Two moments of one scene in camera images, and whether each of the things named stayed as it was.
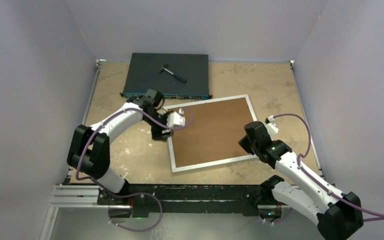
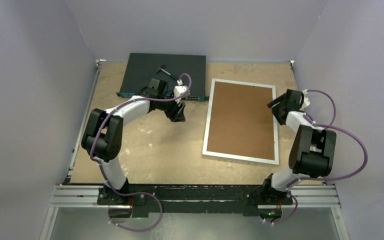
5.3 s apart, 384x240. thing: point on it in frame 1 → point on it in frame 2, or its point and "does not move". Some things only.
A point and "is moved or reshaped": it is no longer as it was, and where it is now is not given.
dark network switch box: (177, 76) does not move
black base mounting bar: (186, 199) does not move
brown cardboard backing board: (214, 134) is moved or reshaped
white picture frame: (171, 144) → (239, 125)
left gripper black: (157, 134) → (172, 114)
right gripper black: (243, 143) → (275, 109)
